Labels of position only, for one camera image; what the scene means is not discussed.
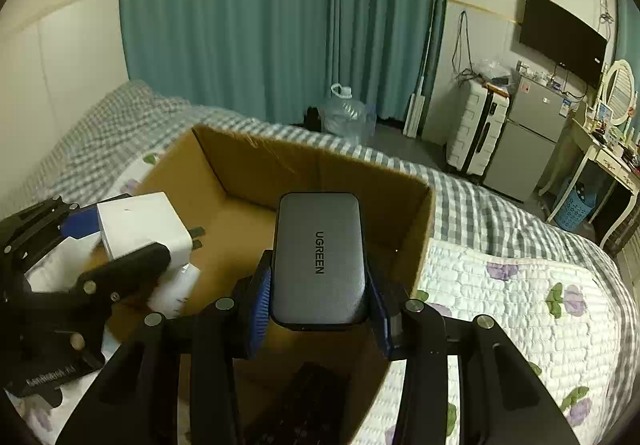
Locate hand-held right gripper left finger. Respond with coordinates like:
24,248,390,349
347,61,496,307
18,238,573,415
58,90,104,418
55,250,274,445

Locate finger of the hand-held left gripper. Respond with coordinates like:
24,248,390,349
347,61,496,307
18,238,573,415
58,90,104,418
0,196,102,276
27,243,172,326

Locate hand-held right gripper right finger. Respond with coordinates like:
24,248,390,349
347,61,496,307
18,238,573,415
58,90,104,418
365,252,583,445

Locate white plug charger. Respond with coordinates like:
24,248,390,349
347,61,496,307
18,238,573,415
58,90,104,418
96,192,207,272

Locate grey power adapter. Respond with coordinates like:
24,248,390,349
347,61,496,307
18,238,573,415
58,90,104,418
270,192,369,329

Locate cardboard box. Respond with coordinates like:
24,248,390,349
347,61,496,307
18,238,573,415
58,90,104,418
102,124,437,445

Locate small white adapter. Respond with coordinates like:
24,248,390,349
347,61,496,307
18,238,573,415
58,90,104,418
146,262,202,319

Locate black ridged device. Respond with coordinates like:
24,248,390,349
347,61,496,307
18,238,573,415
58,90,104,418
244,361,352,445

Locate checked bedsheet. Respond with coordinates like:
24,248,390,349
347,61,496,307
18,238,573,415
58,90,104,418
20,79,628,306

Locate black bag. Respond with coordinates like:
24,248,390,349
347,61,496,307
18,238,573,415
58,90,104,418
303,107,327,132

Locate clear water jug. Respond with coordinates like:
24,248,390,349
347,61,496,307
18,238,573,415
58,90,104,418
319,83,377,146

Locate white suitcase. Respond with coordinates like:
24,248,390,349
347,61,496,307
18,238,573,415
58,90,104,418
446,82,511,176

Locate white folded rack poles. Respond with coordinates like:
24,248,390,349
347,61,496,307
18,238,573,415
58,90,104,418
402,0,446,136

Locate blue plastic basket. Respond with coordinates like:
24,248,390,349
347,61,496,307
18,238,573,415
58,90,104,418
553,179,599,232

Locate silver fridge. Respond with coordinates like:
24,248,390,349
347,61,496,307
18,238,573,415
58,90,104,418
482,75,576,204

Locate cream dressing table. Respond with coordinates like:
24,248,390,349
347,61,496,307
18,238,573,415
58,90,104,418
538,117,640,249

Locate clear plastic bag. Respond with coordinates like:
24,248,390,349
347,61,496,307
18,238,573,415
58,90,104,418
472,57,517,86

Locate oval white mirror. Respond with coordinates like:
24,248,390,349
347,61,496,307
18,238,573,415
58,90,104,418
597,59,636,124

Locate narrow teal curtain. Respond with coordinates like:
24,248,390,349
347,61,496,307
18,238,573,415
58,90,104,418
612,0,640,93

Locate hanging black cables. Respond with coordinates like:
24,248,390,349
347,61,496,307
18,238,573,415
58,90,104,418
452,10,482,86

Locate black wall television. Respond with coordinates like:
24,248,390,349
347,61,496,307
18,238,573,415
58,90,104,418
518,0,609,88

